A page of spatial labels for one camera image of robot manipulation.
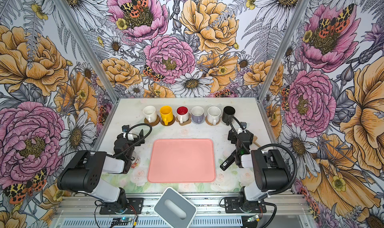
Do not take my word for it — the black mug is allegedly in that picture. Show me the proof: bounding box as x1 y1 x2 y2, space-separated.
222 106 236 126

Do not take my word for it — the dark brown round coaster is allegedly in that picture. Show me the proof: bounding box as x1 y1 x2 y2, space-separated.
144 115 161 127

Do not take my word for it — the white mug off tray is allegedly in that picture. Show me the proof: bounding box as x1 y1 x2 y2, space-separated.
143 105 158 123

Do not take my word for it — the purple handled white mug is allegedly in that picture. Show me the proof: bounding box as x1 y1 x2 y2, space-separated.
191 106 205 124

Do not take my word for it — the yellow mug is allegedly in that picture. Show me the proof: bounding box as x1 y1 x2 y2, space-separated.
160 105 174 125

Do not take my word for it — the red inside white mug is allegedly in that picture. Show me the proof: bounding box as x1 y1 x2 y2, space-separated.
177 106 189 124

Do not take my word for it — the rattan woven round coaster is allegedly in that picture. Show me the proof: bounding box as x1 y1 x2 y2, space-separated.
205 117 221 126

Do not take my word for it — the glossy brown round coaster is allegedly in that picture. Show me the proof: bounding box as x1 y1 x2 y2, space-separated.
160 117 176 127

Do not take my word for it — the paw shaped cork coaster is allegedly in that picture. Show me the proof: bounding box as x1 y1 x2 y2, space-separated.
176 118 192 126

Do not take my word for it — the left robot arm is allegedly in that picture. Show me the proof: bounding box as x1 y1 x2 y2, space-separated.
57 125 150 215

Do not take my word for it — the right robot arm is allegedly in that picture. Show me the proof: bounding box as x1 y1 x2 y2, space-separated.
220 123 298 214

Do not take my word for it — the wooden mallet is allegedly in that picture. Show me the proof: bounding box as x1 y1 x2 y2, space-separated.
253 136 261 148

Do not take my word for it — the glass jar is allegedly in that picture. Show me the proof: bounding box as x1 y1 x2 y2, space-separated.
131 152 140 169

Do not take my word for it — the pink tray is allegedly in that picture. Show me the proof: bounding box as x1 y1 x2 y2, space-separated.
147 139 216 184

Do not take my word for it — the green circuit board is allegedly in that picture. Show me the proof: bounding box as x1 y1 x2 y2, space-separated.
110 217 131 228

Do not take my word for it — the right small circuit board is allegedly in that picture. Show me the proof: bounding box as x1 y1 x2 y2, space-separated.
247 215 260 223

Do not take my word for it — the grey white box device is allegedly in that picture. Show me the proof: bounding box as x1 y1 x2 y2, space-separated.
154 187 197 228

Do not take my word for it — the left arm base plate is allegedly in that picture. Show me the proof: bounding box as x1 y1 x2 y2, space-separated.
99 198 144 215

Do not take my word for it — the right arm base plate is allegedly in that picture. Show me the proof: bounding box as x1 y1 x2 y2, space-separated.
224 197 267 214

